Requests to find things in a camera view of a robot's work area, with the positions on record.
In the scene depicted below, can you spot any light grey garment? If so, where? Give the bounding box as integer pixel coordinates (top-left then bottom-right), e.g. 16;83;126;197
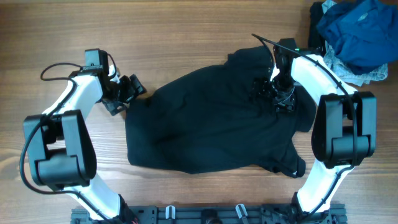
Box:
323;37;388;86

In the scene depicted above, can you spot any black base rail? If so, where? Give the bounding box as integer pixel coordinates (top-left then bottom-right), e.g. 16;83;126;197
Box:
70;204;348;224

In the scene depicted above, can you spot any black garment in pile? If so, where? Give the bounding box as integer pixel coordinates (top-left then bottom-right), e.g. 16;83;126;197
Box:
308;2;326;56

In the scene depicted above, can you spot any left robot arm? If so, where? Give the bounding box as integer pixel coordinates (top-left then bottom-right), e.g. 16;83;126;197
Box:
19;68;146;223

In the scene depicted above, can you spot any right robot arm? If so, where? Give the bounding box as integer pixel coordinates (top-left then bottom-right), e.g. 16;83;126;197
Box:
254;45;376;222

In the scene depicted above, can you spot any black polo shirt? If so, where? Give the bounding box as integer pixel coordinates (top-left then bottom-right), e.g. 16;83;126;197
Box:
125;46;316;178

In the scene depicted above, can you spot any blue garment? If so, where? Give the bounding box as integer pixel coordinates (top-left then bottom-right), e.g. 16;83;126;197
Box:
317;0;397;75

